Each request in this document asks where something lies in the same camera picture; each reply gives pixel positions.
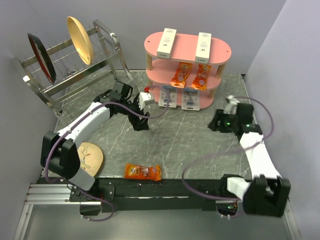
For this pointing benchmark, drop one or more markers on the black red plate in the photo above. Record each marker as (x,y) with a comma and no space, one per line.
(43,58)

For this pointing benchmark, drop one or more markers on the pink three-tier shelf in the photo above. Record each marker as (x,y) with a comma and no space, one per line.
(160,71)

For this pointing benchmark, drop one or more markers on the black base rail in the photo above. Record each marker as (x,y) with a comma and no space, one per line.
(121,194)

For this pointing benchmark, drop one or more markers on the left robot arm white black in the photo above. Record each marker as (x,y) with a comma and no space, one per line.
(59,153)

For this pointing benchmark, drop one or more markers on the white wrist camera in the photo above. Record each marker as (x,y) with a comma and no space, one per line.
(232,104)
(145,98)

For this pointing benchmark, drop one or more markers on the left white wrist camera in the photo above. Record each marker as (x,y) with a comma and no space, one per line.
(145,98)

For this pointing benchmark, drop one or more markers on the blue razor blister pack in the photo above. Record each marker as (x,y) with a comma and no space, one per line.
(190,100)
(168,97)

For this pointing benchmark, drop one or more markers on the orange razor bag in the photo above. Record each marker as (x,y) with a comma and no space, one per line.
(139,172)
(182,72)
(200,81)

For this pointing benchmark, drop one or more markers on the bird painted wooden plate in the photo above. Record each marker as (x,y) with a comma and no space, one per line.
(91,158)

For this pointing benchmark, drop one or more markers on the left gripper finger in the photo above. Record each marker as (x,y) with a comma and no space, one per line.
(146,116)
(137,123)

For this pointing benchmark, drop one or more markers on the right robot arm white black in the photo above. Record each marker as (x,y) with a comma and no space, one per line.
(268,192)

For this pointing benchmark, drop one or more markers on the orange razor bag front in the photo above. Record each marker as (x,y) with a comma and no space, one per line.
(139,172)

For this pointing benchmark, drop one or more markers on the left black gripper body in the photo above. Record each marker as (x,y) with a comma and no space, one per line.
(134,105)

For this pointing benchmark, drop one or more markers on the metal dish rack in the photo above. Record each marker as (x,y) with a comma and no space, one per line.
(74,79)

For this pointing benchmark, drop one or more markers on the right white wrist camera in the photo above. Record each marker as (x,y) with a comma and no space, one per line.
(232,104)

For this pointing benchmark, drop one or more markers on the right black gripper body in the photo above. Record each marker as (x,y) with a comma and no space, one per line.
(226,125)

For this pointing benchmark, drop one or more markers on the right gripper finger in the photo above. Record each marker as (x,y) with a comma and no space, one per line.
(219,114)
(214,125)

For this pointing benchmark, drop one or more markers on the white razor box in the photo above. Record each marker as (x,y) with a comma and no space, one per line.
(166,43)
(203,48)

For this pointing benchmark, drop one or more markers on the yellow wooden plate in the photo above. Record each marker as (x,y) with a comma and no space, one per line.
(80,40)

